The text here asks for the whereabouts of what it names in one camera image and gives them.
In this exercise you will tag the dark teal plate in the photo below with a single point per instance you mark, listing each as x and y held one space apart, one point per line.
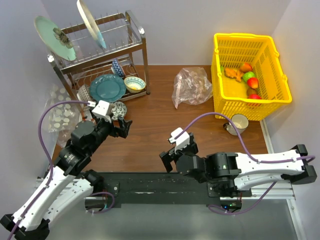
107 87

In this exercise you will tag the brown toy kiwi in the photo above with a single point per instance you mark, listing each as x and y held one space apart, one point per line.
251 91

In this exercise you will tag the white enamel mug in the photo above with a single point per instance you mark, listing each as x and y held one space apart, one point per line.
241 123

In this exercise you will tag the yellow plastic basket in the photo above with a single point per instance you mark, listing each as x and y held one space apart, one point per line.
230 50

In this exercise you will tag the red toy apple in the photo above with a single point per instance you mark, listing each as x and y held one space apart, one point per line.
254 97

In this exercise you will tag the blue zigzag bowl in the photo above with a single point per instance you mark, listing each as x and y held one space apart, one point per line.
117 68

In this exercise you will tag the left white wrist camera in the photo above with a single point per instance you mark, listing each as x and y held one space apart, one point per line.
101 110

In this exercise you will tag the small patterned dish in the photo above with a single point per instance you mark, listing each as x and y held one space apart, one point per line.
119 109

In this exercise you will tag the beige blue plate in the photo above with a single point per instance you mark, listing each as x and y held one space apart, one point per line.
90 24

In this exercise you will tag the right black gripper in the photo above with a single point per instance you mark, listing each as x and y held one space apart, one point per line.
168 156

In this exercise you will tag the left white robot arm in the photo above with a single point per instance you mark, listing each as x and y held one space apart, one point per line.
65 184

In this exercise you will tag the aluminium frame rail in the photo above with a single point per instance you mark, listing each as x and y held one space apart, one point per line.
281 191

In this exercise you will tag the red yellow toy mango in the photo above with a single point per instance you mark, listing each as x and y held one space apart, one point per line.
253 82

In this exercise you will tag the yellow inside patterned bowl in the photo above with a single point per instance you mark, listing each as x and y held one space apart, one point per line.
134 84

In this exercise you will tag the light green floral plate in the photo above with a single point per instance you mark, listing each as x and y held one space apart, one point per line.
54 38

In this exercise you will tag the orange red toy peach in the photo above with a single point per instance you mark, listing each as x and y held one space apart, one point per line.
245 67

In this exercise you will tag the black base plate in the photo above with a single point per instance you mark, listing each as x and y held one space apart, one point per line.
158 188

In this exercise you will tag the steel dish rack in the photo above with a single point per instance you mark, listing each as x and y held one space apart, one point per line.
123 34

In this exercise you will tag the polka dot plastic bag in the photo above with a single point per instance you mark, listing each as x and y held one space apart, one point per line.
62 119

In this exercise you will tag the clear pink zip bag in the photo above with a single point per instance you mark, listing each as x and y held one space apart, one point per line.
191 86

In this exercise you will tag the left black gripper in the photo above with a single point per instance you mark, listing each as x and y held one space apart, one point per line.
122 131

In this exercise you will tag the grey patterned bowl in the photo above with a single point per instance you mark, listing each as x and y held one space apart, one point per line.
83 94

